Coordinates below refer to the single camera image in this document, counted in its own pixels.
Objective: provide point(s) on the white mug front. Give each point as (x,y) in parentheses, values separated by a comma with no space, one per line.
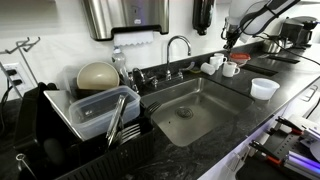
(230,69)

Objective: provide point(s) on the black coffee maker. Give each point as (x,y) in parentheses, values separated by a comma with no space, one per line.
(298,30)

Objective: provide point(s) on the cream round bowl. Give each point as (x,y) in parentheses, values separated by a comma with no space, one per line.
(97,76)

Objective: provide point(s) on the red lid food container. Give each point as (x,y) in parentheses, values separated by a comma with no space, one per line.
(240,58)

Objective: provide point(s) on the clear plastic storage container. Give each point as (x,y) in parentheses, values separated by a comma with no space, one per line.
(91,116)

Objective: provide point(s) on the chrome faucet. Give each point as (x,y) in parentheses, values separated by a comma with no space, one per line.
(138,77)

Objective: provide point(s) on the translucent plastic tub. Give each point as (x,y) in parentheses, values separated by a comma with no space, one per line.
(263,89)

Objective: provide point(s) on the stainless steel sink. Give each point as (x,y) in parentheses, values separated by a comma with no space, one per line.
(193,108)

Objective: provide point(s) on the black dish rack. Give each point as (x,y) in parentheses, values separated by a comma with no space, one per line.
(54,152)

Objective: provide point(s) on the metal tongs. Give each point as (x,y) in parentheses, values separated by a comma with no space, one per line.
(111,132)

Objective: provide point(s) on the white mug middle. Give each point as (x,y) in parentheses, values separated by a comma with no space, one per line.
(216,62)

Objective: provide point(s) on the black soap dispenser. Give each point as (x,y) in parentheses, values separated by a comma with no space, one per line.
(202,15)

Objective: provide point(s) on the wall power outlet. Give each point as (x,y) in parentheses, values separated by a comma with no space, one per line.
(13,73)

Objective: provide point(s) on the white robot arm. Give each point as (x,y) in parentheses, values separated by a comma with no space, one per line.
(248,18)

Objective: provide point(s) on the white mug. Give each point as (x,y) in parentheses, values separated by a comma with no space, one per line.
(221,56)
(216,62)
(230,69)

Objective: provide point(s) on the white mug far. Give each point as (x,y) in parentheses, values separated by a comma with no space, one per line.
(221,56)

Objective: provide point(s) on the white mug lying sideways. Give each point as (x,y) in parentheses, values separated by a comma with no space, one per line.
(207,68)

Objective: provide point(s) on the silver metal fork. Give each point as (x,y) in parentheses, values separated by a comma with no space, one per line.
(130,132)

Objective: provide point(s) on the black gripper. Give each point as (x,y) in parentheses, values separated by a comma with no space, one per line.
(231,32)

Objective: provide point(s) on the clear plastic bottle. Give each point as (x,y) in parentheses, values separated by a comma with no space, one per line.
(119,60)

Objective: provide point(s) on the steel baking tray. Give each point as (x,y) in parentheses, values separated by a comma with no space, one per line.
(61,100)

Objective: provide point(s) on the steel paper towel dispenser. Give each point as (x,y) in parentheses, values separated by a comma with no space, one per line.
(106,18)

